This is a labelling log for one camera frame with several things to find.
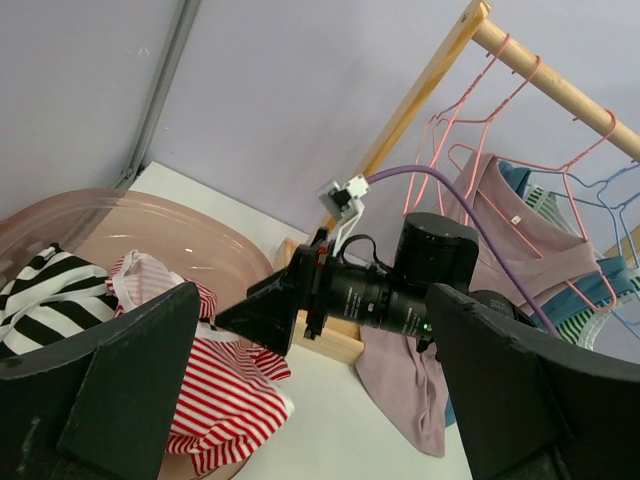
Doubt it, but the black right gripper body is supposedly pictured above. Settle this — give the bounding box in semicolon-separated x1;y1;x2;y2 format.
292;228;430;345

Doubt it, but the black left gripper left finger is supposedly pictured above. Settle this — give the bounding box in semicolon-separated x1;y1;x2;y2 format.
1;283;200;479

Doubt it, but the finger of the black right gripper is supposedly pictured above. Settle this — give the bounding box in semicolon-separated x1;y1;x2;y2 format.
215;267;300;356

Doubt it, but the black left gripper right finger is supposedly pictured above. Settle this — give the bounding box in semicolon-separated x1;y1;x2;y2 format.
426;285;639;479

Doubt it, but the red white striped tank top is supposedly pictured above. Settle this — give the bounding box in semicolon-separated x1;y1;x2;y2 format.
107;250;294;479

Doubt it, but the black white striped tank top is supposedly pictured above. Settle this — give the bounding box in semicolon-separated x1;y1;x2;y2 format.
1;244;118;359

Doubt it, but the dusty pink tank top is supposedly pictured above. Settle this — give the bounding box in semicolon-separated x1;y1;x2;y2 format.
356;154;598;457

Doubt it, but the pink wire hanger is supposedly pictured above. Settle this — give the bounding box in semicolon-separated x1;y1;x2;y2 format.
448;108;618;312
428;54;544;211
407;32;513;211

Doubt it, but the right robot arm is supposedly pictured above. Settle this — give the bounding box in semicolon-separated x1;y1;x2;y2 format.
215;213;479;356

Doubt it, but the green white striped tank top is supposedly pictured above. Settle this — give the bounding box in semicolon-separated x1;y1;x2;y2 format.
521;183;640;351

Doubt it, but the teal blue tank top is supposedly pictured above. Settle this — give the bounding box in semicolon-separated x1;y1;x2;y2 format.
441;158;640;427

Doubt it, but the wooden clothes rack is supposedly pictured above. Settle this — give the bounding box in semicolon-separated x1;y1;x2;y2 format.
272;0;640;369

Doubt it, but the translucent pink plastic basin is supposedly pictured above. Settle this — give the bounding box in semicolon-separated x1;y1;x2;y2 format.
0;187;276;480

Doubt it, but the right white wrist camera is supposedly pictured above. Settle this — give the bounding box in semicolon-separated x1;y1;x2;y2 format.
317;174;370;256

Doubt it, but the light blue wire hanger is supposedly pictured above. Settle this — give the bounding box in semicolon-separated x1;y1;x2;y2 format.
519;160;640;326
594;189;640;271

